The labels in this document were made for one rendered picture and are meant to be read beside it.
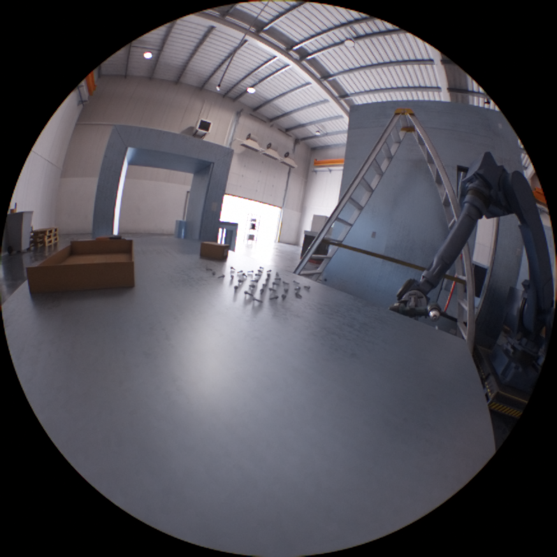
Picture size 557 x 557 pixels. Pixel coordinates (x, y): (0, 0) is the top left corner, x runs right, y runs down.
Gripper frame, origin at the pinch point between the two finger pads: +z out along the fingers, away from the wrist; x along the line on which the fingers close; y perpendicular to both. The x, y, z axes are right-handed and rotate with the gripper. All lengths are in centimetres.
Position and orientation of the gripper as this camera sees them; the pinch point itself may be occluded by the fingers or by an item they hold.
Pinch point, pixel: (412, 311)
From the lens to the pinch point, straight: 89.1
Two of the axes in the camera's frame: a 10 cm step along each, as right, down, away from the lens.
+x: 1.2, 9.9, -0.2
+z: -6.8, 0.6, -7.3
